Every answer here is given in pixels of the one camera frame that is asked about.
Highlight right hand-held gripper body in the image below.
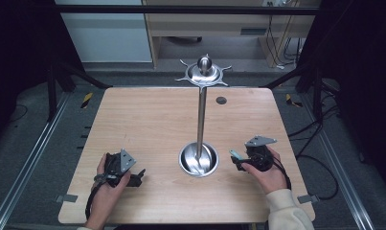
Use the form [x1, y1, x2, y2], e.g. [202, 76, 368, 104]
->
[242, 135, 278, 173]

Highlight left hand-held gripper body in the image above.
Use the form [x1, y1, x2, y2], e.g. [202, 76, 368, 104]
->
[103, 148, 138, 188]

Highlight person's right hand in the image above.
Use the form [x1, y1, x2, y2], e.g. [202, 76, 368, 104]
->
[240, 146, 289, 196]

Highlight person's left hand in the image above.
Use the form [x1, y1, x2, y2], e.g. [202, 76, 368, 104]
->
[94, 152, 132, 205]

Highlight stainless steel hook stand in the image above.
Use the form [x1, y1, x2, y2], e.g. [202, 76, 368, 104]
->
[174, 53, 233, 178]

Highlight yellow black tape strip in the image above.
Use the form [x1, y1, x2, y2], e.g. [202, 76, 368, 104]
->
[80, 92, 95, 110]
[284, 93, 304, 108]

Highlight white cabinet panel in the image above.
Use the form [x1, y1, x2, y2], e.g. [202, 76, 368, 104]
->
[54, 0, 153, 63]

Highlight black curtain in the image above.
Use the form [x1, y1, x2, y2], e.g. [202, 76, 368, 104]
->
[295, 0, 386, 196]
[0, 0, 86, 151]

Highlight light wooden desk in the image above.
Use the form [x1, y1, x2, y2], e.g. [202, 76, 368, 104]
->
[142, 0, 321, 70]

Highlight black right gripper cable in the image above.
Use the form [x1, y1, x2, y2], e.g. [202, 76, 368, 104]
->
[271, 156, 292, 190]

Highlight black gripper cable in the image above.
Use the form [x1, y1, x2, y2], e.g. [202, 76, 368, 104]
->
[84, 173, 118, 221]
[271, 156, 292, 190]

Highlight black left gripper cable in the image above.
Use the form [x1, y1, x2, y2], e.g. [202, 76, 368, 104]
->
[84, 173, 118, 221]

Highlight grey metal table bracket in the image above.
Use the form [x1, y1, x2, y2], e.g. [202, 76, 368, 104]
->
[55, 194, 79, 204]
[297, 194, 320, 205]

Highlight black floor cables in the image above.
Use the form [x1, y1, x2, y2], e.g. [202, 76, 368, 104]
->
[286, 103, 341, 201]

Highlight aluminium floor rail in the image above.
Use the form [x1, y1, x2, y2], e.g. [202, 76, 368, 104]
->
[299, 91, 375, 230]
[0, 91, 71, 230]

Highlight black metal frame stand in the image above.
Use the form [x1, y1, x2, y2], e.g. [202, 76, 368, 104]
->
[46, 56, 113, 123]
[261, 60, 342, 124]

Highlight black cables under desk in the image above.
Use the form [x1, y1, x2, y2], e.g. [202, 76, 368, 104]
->
[264, 13, 307, 70]

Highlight black horizontal frame bar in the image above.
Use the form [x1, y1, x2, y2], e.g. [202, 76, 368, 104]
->
[52, 4, 321, 16]

